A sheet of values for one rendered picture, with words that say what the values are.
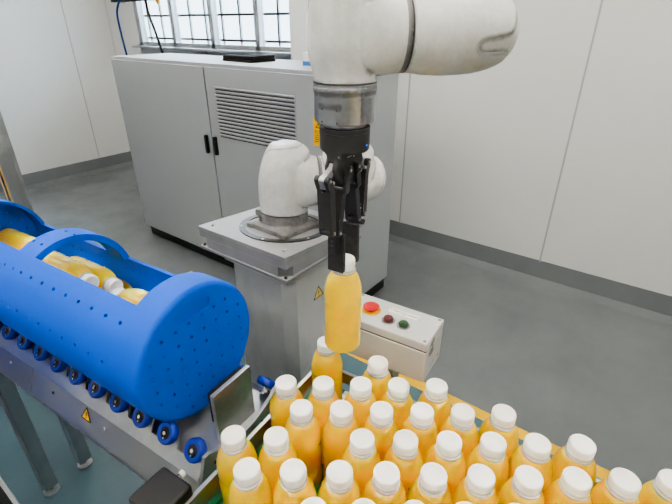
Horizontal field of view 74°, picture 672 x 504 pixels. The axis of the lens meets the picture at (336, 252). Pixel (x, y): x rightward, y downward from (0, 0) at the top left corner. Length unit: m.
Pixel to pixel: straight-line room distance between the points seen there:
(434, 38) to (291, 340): 1.09
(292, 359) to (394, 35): 1.15
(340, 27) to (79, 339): 0.70
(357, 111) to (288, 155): 0.73
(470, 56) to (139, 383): 0.72
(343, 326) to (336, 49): 0.44
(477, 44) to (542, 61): 2.56
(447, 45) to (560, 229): 2.81
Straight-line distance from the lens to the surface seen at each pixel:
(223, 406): 0.92
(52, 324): 1.03
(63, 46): 6.25
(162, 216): 3.95
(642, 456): 2.49
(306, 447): 0.82
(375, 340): 0.96
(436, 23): 0.64
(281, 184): 1.35
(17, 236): 1.53
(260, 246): 1.31
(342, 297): 0.75
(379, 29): 0.62
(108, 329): 0.89
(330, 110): 0.64
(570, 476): 0.79
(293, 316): 1.44
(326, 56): 0.62
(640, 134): 3.17
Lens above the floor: 1.66
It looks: 27 degrees down
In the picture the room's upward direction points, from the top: straight up
